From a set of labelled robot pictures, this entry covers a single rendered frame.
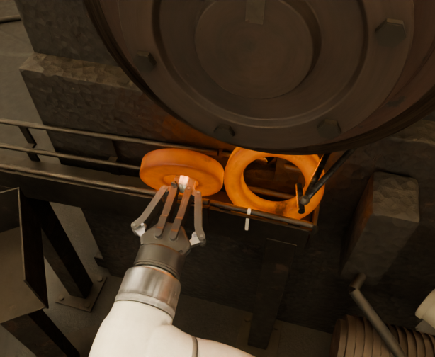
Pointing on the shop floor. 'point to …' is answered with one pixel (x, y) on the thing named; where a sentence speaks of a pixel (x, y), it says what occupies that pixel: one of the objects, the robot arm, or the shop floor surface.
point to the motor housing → (428, 348)
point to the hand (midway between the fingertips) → (188, 173)
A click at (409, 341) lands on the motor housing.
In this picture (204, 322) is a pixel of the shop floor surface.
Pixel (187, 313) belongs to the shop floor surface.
